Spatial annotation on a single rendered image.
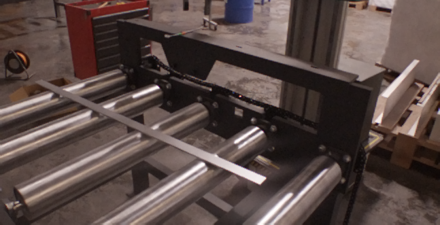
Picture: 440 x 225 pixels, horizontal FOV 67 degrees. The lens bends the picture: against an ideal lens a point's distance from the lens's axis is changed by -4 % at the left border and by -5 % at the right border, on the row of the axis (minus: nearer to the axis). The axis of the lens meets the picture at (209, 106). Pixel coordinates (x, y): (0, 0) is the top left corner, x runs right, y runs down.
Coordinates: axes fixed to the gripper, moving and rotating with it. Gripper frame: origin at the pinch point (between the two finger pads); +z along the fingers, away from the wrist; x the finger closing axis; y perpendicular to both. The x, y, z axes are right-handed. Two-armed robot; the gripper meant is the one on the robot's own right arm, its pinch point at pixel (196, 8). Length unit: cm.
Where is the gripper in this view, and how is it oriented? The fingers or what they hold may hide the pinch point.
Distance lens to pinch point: 162.2
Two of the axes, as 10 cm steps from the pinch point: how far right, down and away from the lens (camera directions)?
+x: -7.5, -3.1, 5.9
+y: 6.7, -3.3, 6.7
